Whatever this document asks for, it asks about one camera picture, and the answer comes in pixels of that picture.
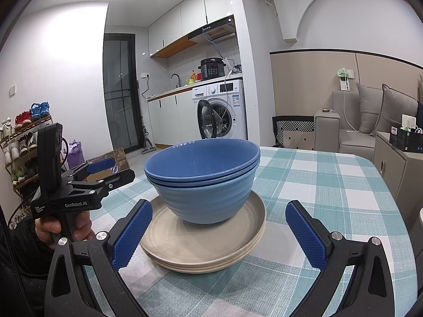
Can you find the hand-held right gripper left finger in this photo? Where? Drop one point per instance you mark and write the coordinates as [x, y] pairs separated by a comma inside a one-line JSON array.
[[132, 236]]

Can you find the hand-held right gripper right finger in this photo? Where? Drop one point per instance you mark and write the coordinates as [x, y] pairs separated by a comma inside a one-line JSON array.
[[307, 236]]

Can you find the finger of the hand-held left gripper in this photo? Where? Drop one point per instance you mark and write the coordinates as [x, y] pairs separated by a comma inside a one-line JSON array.
[[102, 165], [122, 176]]

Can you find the cream round plate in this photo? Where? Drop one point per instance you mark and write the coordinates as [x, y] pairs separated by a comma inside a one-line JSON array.
[[158, 236], [198, 265], [198, 270]]

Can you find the person's left forearm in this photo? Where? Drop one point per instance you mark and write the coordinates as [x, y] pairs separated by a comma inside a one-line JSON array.
[[19, 270]]

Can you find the person's left hand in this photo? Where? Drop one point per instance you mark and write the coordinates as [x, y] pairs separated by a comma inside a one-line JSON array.
[[84, 228]]

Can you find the patterned cardboard box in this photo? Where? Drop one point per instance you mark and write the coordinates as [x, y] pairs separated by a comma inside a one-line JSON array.
[[114, 158]]

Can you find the purple bag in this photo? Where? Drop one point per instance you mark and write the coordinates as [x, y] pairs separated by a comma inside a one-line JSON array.
[[76, 155]]

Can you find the metal shoe rack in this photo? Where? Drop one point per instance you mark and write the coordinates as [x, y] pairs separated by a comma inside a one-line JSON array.
[[43, 120]]

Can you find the upright vacuum cleaner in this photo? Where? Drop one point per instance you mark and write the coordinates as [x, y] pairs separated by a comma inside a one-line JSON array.
[[147, 142]]

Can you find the shoe rack with shoes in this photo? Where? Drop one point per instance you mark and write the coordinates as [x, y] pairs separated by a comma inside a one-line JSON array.
[[23, 119]]

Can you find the teal checkered tablecloth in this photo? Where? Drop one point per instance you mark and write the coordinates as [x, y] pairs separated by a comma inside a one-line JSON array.
[[330, 178]]

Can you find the dark glass door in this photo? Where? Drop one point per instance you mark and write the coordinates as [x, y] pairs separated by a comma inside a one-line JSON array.
[[120, 99]]

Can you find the white kitchen counter cabinet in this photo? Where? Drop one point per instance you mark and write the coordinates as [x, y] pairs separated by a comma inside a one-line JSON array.
[[168, 119]]

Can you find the black and white patterned rug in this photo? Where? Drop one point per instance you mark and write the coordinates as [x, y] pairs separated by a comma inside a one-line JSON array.
[[292, 130]]

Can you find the kitchen faucet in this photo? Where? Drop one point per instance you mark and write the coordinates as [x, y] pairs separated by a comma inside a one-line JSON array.
[[175, 79]]

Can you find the grey side cabinet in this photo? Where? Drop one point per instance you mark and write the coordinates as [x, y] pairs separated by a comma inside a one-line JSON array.
[[403, 178]]

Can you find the grey sofa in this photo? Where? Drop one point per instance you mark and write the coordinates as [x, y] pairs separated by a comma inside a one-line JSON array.
[[343, 128]]

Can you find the yellow green kettle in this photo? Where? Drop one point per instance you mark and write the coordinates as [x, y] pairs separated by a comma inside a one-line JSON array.
[[193, 79]]

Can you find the white washing machine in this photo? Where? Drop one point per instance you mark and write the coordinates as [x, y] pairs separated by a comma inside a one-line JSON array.
[[231, 105]]

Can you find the black cardboard box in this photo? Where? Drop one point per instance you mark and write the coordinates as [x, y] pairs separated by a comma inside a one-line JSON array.
[[408, 142]]

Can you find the black pressure cooker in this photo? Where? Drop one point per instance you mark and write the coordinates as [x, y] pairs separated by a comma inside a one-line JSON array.
[[212, 69]]

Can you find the grey cushion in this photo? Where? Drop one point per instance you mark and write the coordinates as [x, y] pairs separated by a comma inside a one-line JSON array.
[[368, 109], [395, 109]]

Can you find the small white box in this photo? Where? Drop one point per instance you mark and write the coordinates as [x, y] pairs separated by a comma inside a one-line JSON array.
[[408, 121]]

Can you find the range hood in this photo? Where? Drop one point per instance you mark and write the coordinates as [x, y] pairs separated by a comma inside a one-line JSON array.
[[214, 33]]

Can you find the white light switch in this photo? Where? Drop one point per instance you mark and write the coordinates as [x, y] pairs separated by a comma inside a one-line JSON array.
[[13, 90]]

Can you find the white wall socket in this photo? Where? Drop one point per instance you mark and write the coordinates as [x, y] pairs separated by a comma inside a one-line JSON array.
[[145, 75]]

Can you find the wall socket with green charger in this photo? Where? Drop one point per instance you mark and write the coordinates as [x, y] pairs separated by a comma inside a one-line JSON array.
[[344, 79]]

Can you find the white wall cabinets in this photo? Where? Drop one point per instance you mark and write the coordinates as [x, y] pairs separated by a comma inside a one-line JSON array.
[[185, 13]]

